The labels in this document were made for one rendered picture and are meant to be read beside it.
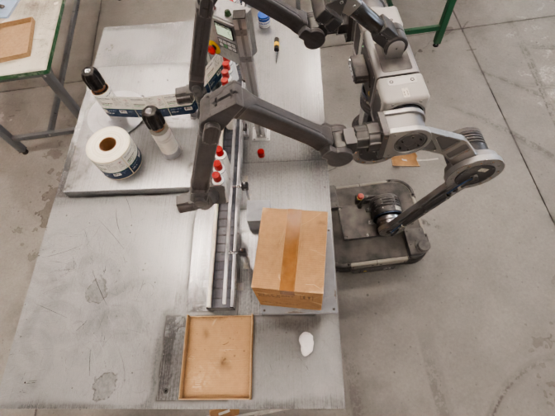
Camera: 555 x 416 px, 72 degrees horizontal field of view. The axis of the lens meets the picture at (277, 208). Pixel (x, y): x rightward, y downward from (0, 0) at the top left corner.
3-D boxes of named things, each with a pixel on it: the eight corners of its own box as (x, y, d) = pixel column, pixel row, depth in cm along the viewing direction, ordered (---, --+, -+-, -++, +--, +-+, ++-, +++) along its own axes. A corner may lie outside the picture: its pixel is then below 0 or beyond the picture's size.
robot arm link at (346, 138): (362, 142, 107) (358, 126, 109) (326, 146, 107) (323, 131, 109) (358, 160, 115) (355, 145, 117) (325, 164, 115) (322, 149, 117)
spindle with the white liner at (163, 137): (164, 144, 186) (139, 102, 159) (182, 144, 185) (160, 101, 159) (162, 159, 182) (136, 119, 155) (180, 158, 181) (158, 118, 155)
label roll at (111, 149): (125, 138, 190) (112, 119, 177) (150, 159, 183) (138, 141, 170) (93, 163, 184) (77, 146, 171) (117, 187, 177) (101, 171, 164)
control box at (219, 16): (225, 36, 158) (215, -7, 141) (258, 51, 152) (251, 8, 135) (209, 52, 154) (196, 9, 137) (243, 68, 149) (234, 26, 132)
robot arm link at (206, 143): (225, 127, 92) (223, 93, 96) (201, 125, 90) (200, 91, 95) (206, 209, 128) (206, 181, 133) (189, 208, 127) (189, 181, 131)
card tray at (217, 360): (189, 316, 153) (187, 314, 150) (253, 314, 151) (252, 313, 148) (181, 399, 140) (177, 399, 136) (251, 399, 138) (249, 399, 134)
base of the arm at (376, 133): (382, 158, 114) (390, 134, 103) (355, 162, 114) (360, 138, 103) (376, 135, 117) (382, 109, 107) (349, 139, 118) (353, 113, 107)
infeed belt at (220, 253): (231, 27, 226) (230, 21, 222) (245, 26, 225) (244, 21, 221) (211, 309, 153) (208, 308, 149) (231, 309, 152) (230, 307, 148)
